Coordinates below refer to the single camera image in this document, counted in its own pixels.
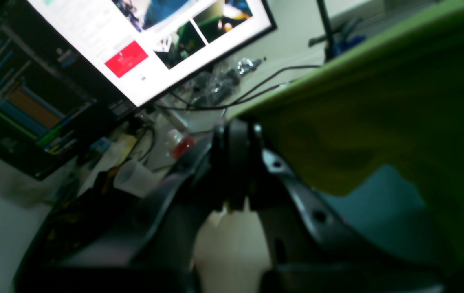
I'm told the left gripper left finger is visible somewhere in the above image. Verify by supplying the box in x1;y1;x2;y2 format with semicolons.
14;124;232;293

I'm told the computer monitor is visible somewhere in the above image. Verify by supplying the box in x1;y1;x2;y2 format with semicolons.
0;0;277;180

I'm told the blue table cloth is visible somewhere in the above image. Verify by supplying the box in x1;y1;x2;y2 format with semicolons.
318;165;453;266

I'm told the olive green t-shirt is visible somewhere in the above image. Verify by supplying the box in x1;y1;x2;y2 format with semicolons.
232;0;464;263

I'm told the translucent plastic cup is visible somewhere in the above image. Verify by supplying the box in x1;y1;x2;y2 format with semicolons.
113;159;161;199

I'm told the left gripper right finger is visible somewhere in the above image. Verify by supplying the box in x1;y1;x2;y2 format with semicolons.
228;119;464;293

